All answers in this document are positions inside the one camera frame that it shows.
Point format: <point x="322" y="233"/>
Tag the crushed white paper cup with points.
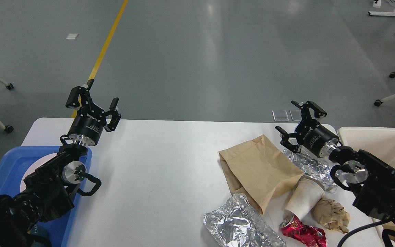
<point x="306" y="195"/>

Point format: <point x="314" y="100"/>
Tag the crumpled brown paper ball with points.
<point x="331" y="215"/>

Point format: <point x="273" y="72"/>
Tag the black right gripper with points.
<point x="310" y="133"/>

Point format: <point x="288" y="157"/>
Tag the pink plate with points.
<point x="33" y="167"/>

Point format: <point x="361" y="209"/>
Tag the crushed red can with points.
<point x="308" y="235"/>

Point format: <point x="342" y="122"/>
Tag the brown paper bag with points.
<point x="259" y="170"/>

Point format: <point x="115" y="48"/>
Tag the aluminium foil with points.
<point x="316" y="168"/>
<point x="238" y="224"/>

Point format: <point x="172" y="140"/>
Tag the clear floor plates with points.
<point x="286" y="115"/>

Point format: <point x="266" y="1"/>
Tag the beige plastic bin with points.
<point x="381" y="143"/>

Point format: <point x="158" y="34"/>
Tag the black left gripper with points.
<point x="91" y="119"/>

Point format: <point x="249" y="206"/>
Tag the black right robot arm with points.
<point x="370" y="179"/>

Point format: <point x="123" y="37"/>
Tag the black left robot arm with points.
<point x="51" y="187"/>

